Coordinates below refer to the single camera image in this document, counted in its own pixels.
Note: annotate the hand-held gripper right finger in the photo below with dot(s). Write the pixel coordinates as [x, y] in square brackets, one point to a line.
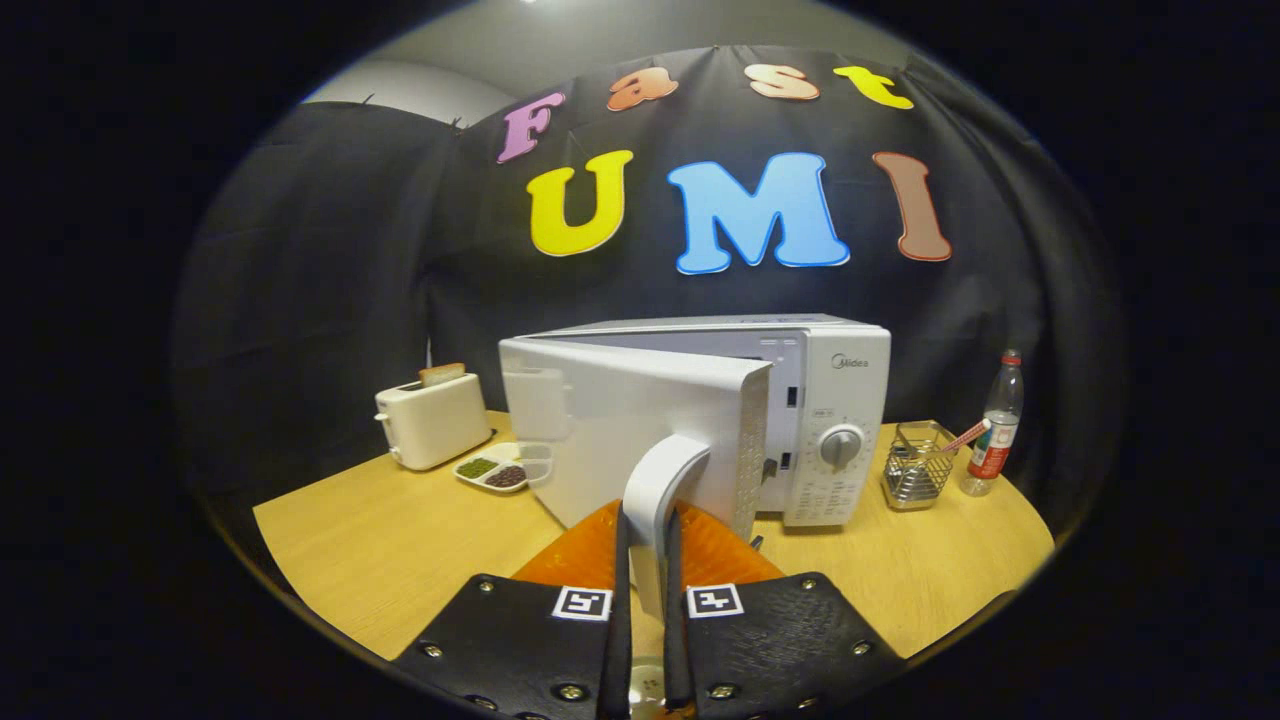
[676, 640]

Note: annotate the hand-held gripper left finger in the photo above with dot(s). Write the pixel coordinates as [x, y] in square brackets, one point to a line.
[620, 640]

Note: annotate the white microwave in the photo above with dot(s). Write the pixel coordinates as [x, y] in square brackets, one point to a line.
[640, 420]

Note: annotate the divided white snack dish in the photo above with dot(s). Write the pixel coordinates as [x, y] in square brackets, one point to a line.
[490, 472]

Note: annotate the white toaster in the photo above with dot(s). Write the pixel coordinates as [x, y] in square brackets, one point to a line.
[435, 425]

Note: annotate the toast slice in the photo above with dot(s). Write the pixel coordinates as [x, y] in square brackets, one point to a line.
[442, 375]

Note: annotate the red and white striped straw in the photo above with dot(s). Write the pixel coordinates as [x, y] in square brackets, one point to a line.
[960, 438]

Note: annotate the clear bottle with red label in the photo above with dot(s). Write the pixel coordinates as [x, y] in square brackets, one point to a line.
[995, 440]

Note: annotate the black backdrop cloth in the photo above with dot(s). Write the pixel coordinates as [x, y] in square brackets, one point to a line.
[330, 250]

